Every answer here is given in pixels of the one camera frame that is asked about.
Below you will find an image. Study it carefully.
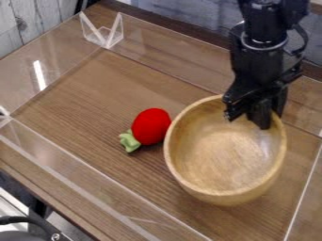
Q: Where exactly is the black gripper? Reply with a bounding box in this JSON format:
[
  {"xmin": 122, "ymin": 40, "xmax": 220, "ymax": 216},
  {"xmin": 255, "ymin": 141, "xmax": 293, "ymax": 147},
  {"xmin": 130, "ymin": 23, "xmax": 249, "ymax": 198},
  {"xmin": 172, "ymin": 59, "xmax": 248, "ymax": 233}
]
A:
[{"xmin": 223, "ymin": 23, "xmax": 308, "ymax": 130}]

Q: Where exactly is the light wooden bowl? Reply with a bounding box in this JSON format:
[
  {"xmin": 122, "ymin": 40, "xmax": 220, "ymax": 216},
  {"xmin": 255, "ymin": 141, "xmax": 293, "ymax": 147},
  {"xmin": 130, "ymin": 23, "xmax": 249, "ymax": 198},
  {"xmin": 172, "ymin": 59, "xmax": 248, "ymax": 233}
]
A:
[{"xmin": 163, "ymin": 95, "xmax": 287, "ymax": 206}]

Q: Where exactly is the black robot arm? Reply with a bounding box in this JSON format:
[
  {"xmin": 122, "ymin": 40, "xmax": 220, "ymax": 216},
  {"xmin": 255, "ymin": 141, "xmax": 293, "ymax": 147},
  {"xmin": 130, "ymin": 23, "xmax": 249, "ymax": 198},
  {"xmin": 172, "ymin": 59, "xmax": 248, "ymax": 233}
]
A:
[{"xmin": 223, "ymin": 0, "xmax": 309, "ymax": 130}]

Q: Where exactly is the red plush strawberry toy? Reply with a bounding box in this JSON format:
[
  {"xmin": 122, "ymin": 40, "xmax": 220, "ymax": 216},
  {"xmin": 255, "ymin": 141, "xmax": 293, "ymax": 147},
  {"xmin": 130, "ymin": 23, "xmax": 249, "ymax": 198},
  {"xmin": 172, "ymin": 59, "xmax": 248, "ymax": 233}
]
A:
[{"xmin": 118, "ymin": 108, "xmax": 171, "ymax": 153}]

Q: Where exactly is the clear acrylic corner bracket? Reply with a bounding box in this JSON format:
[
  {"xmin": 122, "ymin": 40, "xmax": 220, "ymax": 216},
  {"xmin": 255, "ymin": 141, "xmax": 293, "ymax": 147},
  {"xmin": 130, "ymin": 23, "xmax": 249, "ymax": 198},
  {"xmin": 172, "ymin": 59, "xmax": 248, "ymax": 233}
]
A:
[{"xmin": 78, "ymin": 12, "xmax": 124, "ymax": 49}]

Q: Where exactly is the black metal bracket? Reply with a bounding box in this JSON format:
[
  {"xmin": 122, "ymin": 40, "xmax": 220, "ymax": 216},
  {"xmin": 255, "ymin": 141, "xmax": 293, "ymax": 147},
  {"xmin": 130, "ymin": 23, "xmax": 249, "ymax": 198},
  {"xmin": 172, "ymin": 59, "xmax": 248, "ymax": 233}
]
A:
[{"xmin": 28, "ymin": 211, "xmax": 73, "ymax": 241}]

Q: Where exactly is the black cable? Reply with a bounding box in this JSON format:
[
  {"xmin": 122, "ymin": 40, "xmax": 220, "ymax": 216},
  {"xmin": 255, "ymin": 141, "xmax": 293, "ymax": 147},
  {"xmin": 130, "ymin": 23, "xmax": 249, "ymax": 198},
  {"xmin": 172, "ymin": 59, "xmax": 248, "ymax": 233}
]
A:
[{"xmin": 0, "ymin": 216, "xmax": 32, "ymax": 233}]

